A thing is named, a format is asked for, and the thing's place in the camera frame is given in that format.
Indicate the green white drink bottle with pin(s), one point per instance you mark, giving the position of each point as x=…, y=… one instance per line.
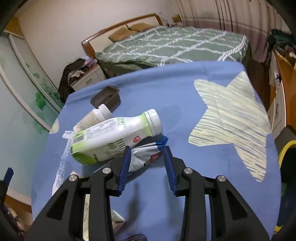
x=109, y=138

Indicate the brown plastic tray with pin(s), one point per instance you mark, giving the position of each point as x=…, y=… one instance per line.
x=109, y=96

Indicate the pile of dark clothes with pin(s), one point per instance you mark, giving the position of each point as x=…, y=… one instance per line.
x=72, y=72

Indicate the bed with green plaid cover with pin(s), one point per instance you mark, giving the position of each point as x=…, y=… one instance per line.
x=160, y=46

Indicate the sliding wardrobe door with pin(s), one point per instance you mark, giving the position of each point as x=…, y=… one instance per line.
x=30, y=104

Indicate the clothes pile on desk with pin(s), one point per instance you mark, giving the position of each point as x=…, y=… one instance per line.
x=282, y=42

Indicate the wooden headboard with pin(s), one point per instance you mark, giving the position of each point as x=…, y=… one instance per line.
x=98, y=41

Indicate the brown pillow right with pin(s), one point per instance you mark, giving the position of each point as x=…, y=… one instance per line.
x=140, y=27

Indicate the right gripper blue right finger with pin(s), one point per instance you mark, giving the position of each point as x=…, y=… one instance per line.
x=231, y=216

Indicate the grey tea box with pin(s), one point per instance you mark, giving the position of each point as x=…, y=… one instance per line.
x=117, y=221

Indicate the blue white snack wrapper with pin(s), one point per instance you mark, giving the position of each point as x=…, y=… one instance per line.
x=146, y=154

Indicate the small white pill bottle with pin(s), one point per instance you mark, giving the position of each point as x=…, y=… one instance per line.
x=95, y=116

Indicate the white nightstand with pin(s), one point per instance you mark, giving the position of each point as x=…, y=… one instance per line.
x=92, y=76

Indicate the brown pillow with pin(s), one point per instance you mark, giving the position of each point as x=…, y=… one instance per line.
x=121, y=34
x=140, y=27

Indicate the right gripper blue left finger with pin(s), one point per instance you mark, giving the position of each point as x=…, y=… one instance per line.
x=62, y=216

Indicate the yellow rim trash bin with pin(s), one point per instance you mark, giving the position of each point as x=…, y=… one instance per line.
x=289, y=145

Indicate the pink striped curtain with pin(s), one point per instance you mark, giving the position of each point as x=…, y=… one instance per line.
x=255, y=19

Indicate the wooden desk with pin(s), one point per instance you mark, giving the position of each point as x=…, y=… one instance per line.
x=281, y=112

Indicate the brown pillow left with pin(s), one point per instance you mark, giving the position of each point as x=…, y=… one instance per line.
x=121, y=34

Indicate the blue star tablecloth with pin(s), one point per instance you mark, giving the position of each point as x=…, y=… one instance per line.
x=212, y=116

